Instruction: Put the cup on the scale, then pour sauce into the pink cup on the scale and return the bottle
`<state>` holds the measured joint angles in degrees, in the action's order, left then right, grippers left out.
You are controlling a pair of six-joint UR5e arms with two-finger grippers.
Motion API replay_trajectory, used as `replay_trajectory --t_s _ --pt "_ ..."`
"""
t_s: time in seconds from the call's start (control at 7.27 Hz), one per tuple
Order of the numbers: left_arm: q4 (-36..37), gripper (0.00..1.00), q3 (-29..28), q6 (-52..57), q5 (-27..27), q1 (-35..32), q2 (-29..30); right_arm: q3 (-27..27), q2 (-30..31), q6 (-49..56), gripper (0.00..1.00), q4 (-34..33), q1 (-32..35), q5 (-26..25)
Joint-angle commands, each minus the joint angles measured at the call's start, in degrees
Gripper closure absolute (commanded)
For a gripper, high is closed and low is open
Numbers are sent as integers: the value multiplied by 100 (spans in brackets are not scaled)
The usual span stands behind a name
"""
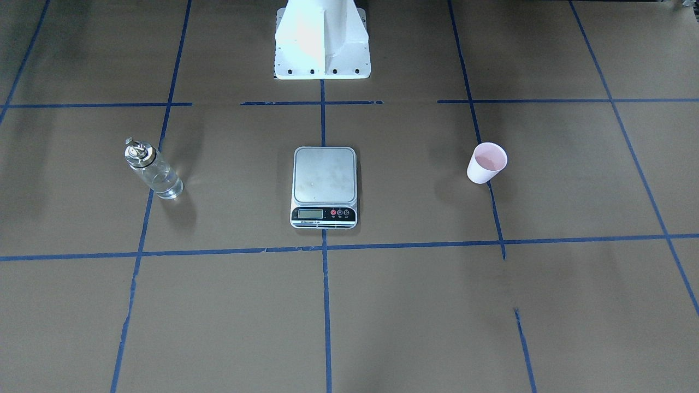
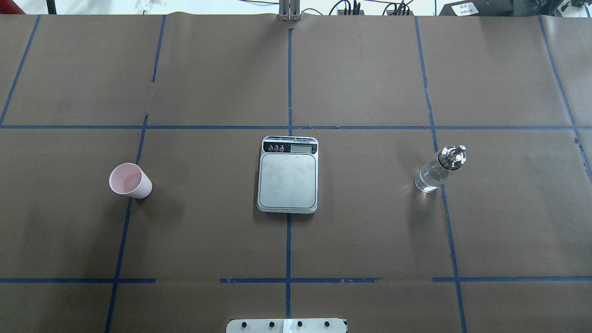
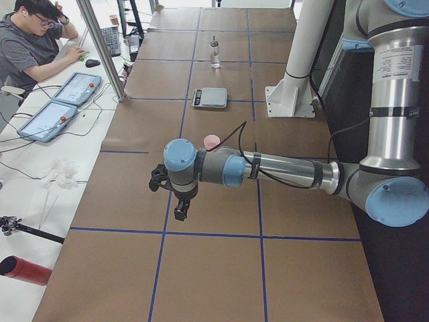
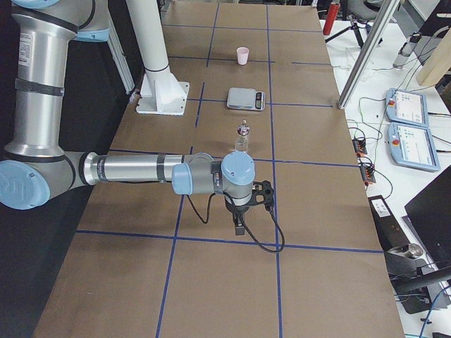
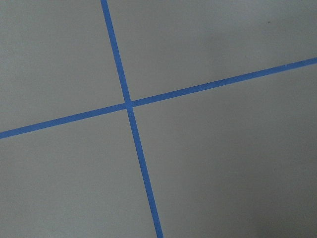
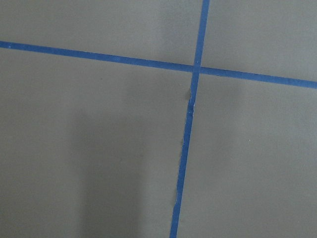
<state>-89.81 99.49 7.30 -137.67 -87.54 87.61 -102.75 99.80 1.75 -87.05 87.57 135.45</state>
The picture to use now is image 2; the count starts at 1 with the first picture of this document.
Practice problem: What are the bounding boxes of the digital kitchen scale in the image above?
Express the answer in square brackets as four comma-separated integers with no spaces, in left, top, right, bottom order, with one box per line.
[256,136,319,214]

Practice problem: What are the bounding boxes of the glass sauce dispenser bottle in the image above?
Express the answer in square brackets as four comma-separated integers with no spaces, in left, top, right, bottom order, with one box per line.
[414,145,467,192]

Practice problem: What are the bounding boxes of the black cables on desk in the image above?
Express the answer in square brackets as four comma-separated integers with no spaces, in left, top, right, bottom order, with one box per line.
[301,0,438,16]

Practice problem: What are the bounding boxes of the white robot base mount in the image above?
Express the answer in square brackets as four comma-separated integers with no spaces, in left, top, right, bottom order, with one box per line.
[226,318,348,333]

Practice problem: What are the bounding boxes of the black device with label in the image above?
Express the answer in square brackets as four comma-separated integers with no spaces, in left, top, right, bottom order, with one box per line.
[438,0,514,17]

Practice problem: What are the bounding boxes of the aluminium frame post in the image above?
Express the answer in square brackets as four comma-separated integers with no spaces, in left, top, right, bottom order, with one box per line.
[277,0,302,22]

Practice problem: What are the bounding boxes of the pink plastic cup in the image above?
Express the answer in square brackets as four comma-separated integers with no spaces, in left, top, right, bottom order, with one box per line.
[109,163,153,199]

